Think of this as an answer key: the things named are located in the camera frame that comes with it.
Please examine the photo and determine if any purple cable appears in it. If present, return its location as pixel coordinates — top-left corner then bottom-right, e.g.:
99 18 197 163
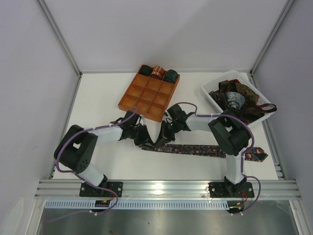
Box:
175 101 262 216
45 106 145 222

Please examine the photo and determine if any orange wooden divided tray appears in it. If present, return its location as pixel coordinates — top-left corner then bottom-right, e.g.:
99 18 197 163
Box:
118 65 180 122

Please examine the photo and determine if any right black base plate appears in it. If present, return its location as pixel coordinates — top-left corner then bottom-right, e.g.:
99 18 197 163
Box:
208 182 255 198

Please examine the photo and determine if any white plastic basket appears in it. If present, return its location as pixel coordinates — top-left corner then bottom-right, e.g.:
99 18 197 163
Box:
201 70 277 127

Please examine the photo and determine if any aluminium rail frame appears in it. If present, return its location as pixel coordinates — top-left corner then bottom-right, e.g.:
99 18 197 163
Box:
35 179 301 211

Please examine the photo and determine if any pile of dark ties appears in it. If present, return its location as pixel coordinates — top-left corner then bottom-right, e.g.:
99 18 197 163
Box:
209 79 277 125

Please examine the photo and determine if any grey blue paisley tie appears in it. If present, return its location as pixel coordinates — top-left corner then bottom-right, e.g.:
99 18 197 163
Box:
225 92 246 110

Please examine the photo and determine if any red patterned rolled tie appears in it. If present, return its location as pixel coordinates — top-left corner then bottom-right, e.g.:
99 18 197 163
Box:
150 66 166 80

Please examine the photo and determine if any dark green rolled tie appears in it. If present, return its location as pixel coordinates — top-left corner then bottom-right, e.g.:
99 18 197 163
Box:
138 65 153 77

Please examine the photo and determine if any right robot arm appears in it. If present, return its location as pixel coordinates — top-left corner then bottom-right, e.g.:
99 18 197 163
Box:
155 102 252 197

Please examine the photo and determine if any navy floral tie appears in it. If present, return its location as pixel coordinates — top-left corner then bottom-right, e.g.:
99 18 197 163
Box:
142 144 268 162

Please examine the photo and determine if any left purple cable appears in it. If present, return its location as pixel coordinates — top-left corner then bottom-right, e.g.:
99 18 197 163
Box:
45 106 145 222

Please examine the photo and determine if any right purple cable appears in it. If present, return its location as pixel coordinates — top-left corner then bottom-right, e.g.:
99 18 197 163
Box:
175 101 262 216

